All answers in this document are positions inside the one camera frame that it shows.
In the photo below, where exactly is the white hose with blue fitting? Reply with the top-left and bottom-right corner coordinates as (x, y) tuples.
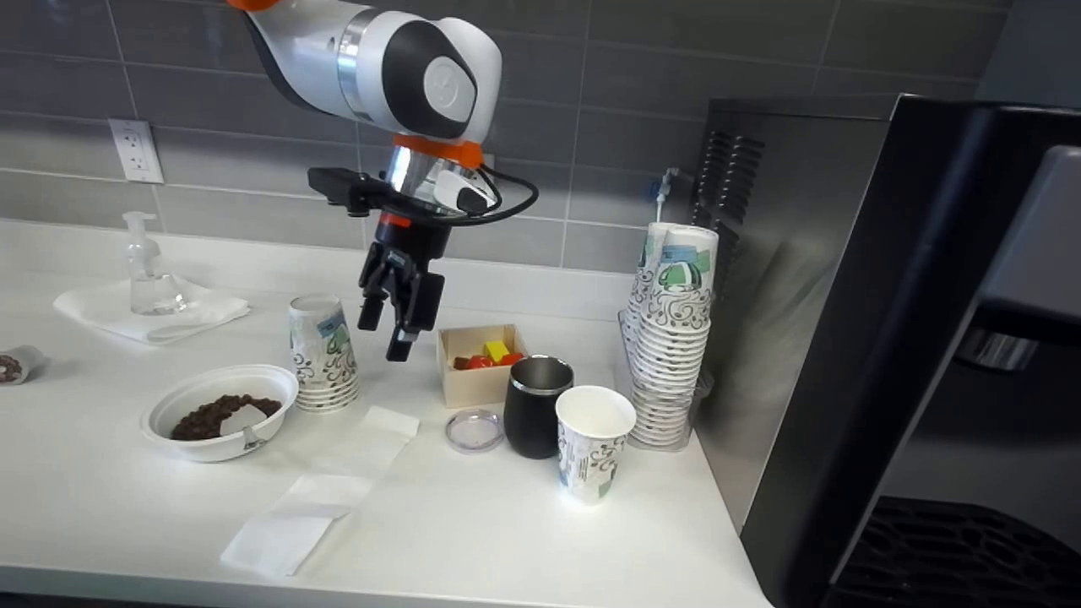
(647, 165), (684, 231)

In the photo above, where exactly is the red block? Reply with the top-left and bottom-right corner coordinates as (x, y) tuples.
(450, 347), (525, 375)

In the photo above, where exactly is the clear glass pump bottle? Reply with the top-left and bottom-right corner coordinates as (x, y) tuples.
(117, 209), (190, 322)

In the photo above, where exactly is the stack of patterned paper cups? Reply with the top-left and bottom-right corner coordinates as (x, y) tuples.
(637, 219), (723, 386)
(613, 273), (717, 453)

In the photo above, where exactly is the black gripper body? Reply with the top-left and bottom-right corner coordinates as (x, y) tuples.
(359, 209), (450, 330)

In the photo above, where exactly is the inverted patterned paper cup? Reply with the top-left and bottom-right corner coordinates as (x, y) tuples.
(285, 294), (361, 415)

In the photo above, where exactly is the small dark round container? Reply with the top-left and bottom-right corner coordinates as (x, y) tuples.
(0, 345), (46, 388)

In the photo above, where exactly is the black beverage dispenser machine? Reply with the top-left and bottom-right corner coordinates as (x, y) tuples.
(738, 93), (1081, 608)

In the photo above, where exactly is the white paper sheet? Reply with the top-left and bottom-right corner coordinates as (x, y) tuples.
(217, 404), (421, 583)

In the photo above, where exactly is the stainless steel appliance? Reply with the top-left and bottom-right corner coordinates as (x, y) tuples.
(684, 97), (895, 535)

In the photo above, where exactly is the white bowl with brown food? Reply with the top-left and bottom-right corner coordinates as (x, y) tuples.
(146, 362), (304, 468)

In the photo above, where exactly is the upright patterned paper cup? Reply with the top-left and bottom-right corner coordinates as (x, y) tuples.
(551, 381), (637, 506)

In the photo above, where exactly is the clear glass dish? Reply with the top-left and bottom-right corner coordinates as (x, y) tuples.
(51, 277), (256, 347)

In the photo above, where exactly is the clear round lid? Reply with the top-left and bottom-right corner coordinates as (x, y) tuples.
(443, 407), (507, 458)

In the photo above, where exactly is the white wall outlet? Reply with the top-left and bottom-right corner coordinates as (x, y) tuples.
(108, 116), (170, 190)

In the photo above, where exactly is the black metal tumbler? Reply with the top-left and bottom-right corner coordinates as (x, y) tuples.
(500, 356), (578, 463)

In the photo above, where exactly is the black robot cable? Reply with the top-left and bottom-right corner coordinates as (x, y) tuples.
(447, 164), (542, 231)

